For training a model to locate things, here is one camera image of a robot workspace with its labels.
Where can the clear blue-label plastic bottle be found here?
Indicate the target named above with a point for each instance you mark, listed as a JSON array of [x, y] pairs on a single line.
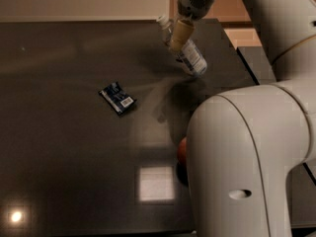
[[189, 57]]

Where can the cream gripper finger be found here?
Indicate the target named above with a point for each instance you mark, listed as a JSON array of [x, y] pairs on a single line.
[[182, 31]]

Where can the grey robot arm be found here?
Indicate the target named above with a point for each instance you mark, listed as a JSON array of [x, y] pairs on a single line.
[[242, 144]]

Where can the blue snack packet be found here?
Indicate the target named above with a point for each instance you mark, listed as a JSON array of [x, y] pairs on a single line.
[[117, 98]]

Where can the red apple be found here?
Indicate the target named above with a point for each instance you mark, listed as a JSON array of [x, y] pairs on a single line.
[[182, 152]]

